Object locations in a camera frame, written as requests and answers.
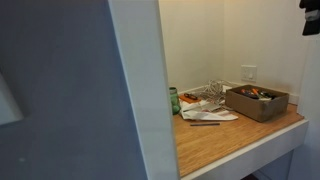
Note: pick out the white wall socket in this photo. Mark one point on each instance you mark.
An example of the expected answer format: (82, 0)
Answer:
(249, 73)

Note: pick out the white flat box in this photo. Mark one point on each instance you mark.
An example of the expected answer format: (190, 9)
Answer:
(199, 106)

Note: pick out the white plastic bag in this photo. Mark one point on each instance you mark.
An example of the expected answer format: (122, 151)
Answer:
(215, 115)

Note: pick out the white vertical pillar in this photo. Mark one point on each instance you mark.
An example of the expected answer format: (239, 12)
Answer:
(139, 37)

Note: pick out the green glass jar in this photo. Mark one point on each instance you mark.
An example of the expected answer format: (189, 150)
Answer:
(175, 103)

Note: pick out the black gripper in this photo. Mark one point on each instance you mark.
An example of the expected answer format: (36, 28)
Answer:
(312, 17)

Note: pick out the orange card with black item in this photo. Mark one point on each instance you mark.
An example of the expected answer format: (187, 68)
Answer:
(189, 98)

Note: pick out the brown cardboard box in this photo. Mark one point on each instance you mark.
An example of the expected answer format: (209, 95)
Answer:
(258, 110)

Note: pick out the orange black tools in box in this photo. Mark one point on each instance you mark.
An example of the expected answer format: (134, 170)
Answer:
(257, 94)

